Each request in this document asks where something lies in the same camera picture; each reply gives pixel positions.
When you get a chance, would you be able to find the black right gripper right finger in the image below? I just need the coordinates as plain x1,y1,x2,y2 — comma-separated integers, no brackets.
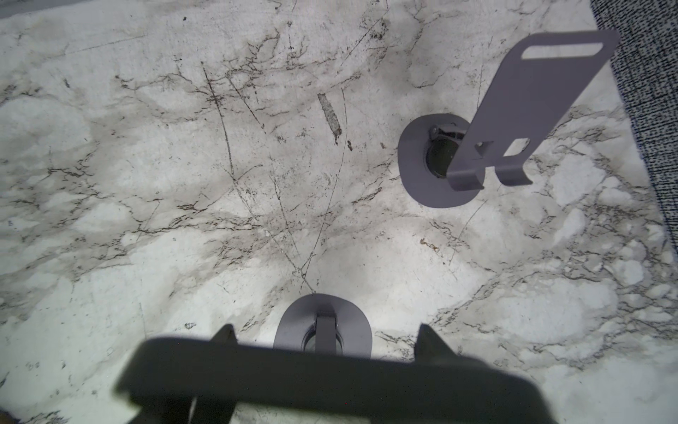
414,324,460,360

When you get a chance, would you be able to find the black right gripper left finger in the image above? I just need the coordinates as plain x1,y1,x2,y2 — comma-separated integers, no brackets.
211,324,238,345

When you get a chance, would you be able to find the phone with reflective screen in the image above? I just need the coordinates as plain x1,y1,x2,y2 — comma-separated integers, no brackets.
116,337,553,423

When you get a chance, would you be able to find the purple phone stand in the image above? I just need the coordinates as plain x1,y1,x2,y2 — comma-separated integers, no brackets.
397,30,620,208

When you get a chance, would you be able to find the purple stand back right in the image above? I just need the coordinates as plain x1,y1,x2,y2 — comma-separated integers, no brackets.
274,294,373,358

